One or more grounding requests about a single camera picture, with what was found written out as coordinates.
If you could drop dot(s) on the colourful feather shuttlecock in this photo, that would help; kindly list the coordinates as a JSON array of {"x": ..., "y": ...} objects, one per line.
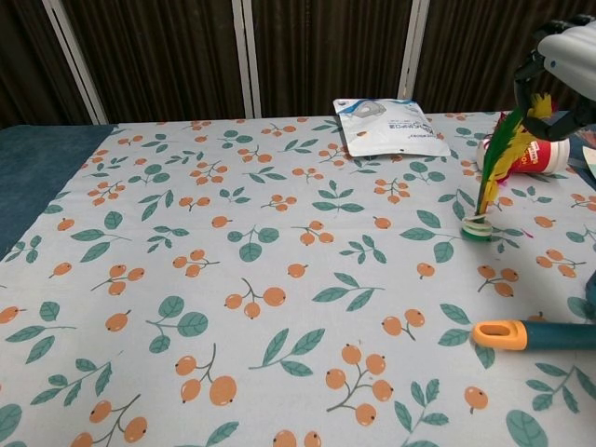
[{"x": 496, "y": 153}]

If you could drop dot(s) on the pale card with teal edge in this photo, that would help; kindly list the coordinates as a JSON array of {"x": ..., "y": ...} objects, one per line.
[{"x": 588, "y": 160}]

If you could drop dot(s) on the dark pleated folding screen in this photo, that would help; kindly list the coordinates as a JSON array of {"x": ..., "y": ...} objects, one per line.
[{"x": 298, "y": 51}]

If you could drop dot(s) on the white mask package pouch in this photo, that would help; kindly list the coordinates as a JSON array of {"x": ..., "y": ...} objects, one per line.
[{"x": 388, "y": 130}]

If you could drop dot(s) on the red paper cup white lid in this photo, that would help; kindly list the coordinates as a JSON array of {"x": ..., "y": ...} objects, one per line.
[{"x": 547, "y": 156}]

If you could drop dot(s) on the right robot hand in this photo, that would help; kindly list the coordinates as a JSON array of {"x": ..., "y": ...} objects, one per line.
[{"x": 570, "y": 51}]

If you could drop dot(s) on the floral tablecloth with orange fruits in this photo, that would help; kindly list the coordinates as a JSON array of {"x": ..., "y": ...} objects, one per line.
[{"x": 261, "y": 261}]

